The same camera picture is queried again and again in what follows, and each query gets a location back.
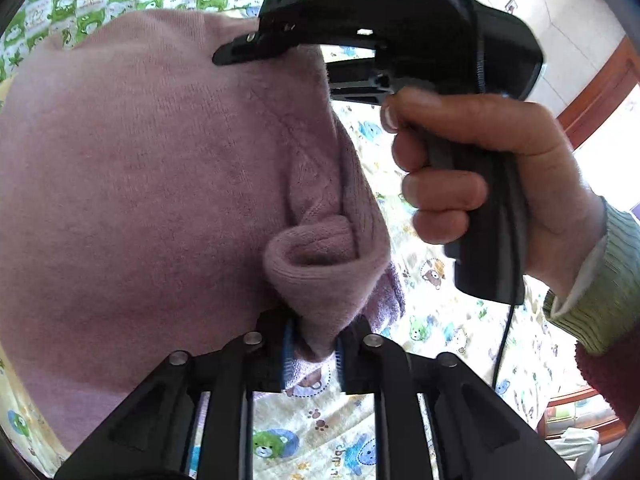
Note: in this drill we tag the person's right forearm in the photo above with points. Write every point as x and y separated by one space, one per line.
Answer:
610 285

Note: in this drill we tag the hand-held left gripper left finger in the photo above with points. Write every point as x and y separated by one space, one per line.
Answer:
288 355

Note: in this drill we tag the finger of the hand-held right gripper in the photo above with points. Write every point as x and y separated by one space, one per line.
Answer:
245 47

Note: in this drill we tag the wooden door frame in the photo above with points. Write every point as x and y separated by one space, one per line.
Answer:
605 85

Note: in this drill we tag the white cloth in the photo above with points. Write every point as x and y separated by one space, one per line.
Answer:
575 442

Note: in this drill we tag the pink knitted sweater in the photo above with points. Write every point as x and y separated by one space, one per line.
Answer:
150 185

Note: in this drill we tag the yellow bear print bed sheet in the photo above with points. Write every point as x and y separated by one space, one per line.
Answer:
450 330

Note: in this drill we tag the person's right hand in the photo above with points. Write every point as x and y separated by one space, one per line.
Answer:
545 160

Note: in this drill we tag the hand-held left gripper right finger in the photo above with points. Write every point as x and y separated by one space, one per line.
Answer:
341 360

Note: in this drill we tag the wooden furniture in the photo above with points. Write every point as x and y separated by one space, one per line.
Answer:
575 405

